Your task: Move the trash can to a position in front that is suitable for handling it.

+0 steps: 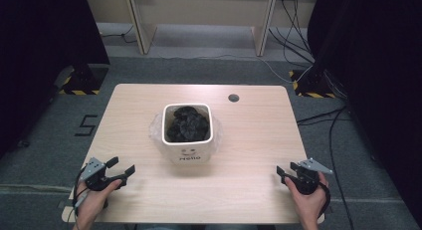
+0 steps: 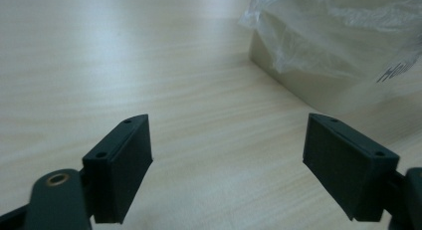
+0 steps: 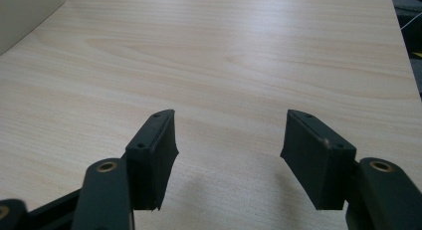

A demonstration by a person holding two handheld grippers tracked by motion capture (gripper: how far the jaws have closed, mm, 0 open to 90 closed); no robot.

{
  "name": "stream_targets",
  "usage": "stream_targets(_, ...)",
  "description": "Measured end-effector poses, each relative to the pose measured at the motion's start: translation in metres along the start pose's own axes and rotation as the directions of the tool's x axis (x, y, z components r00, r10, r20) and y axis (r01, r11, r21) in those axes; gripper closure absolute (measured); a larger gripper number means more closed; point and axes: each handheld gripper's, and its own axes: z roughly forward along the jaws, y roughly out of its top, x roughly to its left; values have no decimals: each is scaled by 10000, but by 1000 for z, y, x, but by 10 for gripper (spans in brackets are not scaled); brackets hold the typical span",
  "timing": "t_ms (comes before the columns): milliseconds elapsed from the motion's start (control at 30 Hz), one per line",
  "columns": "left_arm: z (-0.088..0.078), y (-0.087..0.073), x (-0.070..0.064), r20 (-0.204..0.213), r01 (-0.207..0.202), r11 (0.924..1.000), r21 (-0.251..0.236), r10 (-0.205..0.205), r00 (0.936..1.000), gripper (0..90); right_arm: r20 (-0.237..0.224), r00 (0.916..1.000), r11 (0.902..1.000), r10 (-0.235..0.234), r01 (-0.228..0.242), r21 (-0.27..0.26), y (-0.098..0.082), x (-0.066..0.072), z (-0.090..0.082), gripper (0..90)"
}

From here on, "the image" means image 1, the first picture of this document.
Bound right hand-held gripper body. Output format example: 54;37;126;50
286;157;333;195

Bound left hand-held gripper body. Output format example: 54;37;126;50
80;156;128;191

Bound cream square trash bin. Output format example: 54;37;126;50
161;103;214;165

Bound black plastic bag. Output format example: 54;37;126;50
165;106;211;143

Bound person's right hand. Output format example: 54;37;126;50
284;172;329;223

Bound person's left hand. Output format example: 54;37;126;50
73;178;123;222

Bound stand base with striped tape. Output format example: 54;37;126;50
288;69;338;100
59;64;110;97

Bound black curtain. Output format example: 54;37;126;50
0;0;110;158
307;0;422;221

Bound beige desk leg panel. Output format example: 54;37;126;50
250;0;279;58
123;0;158;56

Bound left hand-held gripper cable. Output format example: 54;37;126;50
67;166;92;230

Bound hand-held gripper cable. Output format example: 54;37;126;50
317;181;332;220
67;166;92;230

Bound right hand-held gripper cable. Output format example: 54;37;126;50
317;181;332;220

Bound long black floor cables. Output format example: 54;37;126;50
296;105;356;230

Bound short black floor cable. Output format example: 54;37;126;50
99;25;138;45

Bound black cables bundle from socket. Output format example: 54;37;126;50
268;0;317;66

